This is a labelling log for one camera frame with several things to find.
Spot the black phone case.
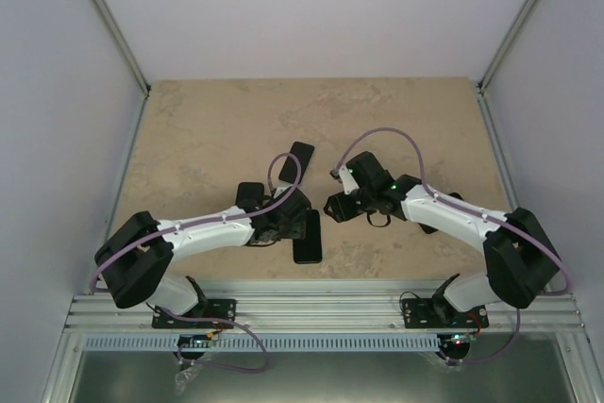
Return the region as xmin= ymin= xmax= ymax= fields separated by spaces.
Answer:
xmin=413 ymin=202 xmax=467 ymax=239

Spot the white-edged black phone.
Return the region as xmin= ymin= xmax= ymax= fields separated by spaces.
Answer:
xmin=278 ymin=142 xmax=315 ymax=184

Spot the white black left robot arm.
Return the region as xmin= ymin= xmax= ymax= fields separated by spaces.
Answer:
xmin=94 ymin=184 xmax=311 ymax=327

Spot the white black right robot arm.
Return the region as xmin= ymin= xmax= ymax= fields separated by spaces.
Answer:
xmin=324 ymin=152 xmax=560 ymax=327

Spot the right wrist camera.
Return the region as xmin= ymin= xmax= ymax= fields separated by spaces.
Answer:
xmin=330 ymin=165 xmax=360 ymax=195

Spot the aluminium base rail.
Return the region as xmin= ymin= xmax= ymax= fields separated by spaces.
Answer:
xmin=65 ymin=277 xmax=586 ymax=333

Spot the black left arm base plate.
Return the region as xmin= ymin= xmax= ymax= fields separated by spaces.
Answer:
xmin=151 ymin=298 xmax=237 ymax=330

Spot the grey slotted cable duct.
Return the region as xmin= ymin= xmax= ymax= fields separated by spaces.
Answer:
xmin=84 ymin=333 xmax=441 ymax=353

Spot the aluminium side rail right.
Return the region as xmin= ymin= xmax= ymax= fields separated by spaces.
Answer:
xmin=472 ymin=82 xmax=529 ymax=210

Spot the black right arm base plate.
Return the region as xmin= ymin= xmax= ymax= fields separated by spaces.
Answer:
xmin=399 ymin=292 xmax=490 ymax=330

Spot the aluminium frame post left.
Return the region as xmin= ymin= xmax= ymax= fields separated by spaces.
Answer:
xmin=91 ymin=0 xmax=151 ymax=97

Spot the aluminium frame post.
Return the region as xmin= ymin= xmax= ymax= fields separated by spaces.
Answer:
xmin=91 ymin=0 xmax=151 ymax=97
xmin=477 ymin=0 xmax=541 ymax=95

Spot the aluminium frame post right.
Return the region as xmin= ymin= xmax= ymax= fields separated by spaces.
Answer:
xmin=477 ymin=0 xmax=541 ymax=95

